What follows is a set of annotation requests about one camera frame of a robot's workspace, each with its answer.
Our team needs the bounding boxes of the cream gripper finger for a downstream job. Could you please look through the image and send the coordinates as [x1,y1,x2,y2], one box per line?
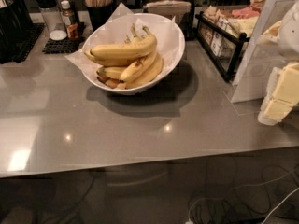
[257,21,282,45]

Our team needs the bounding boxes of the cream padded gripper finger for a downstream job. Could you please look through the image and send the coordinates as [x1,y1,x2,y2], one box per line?
[258,61,299,126]

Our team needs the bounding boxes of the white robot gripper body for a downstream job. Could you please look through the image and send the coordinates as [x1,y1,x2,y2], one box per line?
[278,1,299,61]

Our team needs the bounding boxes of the white bowl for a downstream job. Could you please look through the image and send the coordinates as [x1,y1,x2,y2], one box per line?
[81,12,186,96]

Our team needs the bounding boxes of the middle spotted yellow banana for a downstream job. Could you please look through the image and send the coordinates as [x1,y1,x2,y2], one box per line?
[120,51,157,82]

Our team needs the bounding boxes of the yellow banana behind top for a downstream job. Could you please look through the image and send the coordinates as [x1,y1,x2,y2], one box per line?
[83,49,135,67]

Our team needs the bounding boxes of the small left yellow banana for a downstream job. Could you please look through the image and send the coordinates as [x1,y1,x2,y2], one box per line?
[96,67,125,79]

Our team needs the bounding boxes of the bottom brownish banana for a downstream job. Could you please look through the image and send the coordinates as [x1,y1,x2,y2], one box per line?
[97,76,120,89]

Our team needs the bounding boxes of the white paper liner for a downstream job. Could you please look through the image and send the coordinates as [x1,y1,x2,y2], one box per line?
[64,2,181,86]

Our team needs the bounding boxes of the black cup of stirrers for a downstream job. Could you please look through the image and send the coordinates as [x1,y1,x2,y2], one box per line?
[84,0,113,31]

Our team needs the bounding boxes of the brown sauce bottle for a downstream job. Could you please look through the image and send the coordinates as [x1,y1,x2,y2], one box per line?
[61,0,80,40]

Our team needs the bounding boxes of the black rubber mat small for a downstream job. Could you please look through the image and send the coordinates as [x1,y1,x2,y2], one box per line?
[43,23,85,54]

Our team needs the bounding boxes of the clear shaker black cap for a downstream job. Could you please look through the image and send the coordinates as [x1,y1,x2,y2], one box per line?
[36,0,67,41]

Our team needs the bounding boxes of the black rubber mat large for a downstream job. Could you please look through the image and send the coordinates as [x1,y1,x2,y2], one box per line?
[9,23,45,63]

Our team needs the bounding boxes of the black container left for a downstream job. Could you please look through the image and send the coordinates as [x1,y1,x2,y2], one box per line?
[0,0,33,63]

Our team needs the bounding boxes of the black wire condiment rack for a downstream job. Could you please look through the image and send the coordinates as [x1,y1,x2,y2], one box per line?
[193,11,249,82]

